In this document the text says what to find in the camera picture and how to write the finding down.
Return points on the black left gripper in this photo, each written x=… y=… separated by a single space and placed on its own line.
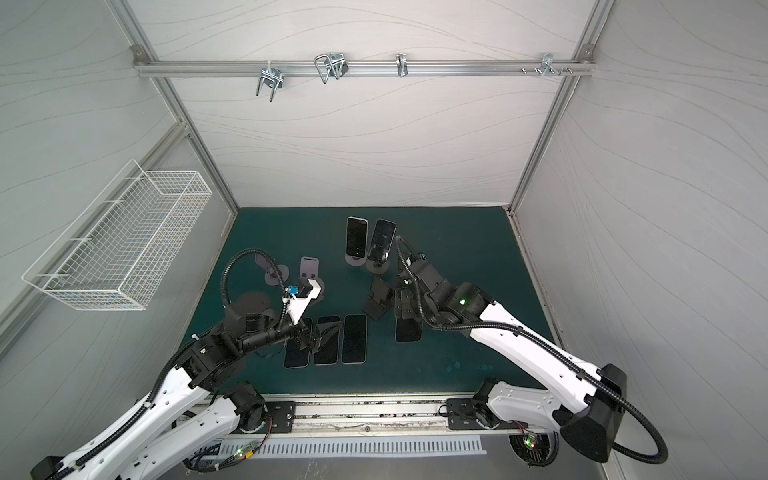
x=318 y=338

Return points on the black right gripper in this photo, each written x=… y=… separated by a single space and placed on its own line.
x=405 y=297

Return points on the teal phone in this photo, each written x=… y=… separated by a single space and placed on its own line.
x=408 y=330

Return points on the purple phone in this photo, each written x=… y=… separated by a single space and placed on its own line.
x=328 y=355

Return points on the silver phone black screen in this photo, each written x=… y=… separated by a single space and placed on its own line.
x=297 y=354

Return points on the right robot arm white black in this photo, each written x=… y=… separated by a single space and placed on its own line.
x=576 y=399

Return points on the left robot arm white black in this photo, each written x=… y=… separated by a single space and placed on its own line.
x=152 y=437

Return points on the black folding phone stand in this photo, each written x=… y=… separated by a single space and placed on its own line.
x=380 y=299

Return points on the round grey stand back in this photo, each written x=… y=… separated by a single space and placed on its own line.
x=377 y=268

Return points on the pink phone on back stand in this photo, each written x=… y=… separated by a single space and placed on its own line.
x=381 y=242

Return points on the metal u-bolt clamp middle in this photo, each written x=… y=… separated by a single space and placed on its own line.
x=331 y=65

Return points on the metal u-bolt clamp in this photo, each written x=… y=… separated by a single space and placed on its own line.
x=270 y=80
x=331 y=65

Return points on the metal u-bolt clamp left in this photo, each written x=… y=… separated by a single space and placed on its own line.
x=270 y=80

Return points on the aluminium top cross bar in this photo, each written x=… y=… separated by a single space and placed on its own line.
x=357 y=68

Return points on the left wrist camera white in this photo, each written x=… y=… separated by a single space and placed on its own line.
x=300 y=296

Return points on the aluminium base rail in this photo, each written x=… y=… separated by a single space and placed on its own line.
x=414 y=414

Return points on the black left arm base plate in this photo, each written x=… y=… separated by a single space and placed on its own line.
x=282 y=416

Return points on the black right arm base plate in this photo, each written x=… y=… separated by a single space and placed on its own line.
x=461 y=415

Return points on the white slotted cable duct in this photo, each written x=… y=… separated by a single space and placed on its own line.
x=372 y=447

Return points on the black fan under rail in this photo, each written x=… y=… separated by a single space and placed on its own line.
x=536 y=450

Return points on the white wire basket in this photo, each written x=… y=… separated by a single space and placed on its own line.
x=114 y=255

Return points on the small metal bracket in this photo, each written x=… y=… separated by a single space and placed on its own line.
x=401 y=65

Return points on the metal bolt bracket right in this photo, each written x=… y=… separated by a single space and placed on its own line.
x=547 y=67

